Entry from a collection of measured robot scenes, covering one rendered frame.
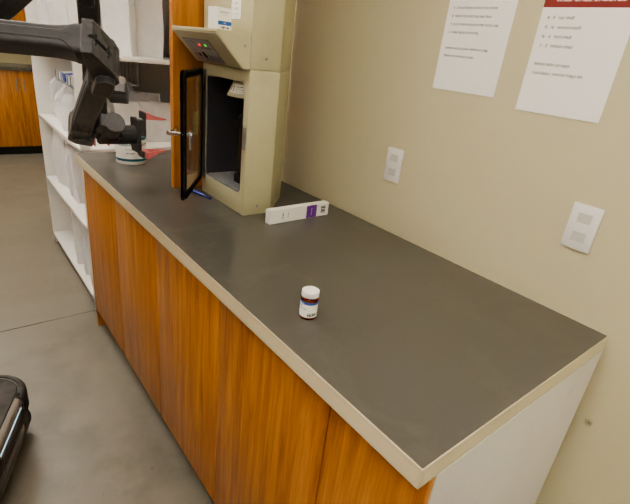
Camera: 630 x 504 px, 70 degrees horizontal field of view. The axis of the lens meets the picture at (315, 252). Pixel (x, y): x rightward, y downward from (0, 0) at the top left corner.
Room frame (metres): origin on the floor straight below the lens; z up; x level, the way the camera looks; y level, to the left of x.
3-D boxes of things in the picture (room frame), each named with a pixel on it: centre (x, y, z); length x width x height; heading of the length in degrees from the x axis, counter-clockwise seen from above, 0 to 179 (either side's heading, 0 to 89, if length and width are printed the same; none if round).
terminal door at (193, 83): (1.54, 0.46, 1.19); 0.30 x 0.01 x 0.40; 5
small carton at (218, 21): (1.50, 0.37, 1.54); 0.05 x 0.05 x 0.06; 49
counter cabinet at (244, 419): (1.50, 0.20, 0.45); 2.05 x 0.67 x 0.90; 41
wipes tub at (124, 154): (2.00, 0.88, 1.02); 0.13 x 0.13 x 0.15
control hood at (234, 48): (1.55, 0.41, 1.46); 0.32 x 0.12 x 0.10; 41
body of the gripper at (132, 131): (1.39, 0.61, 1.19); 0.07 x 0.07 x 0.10; 41
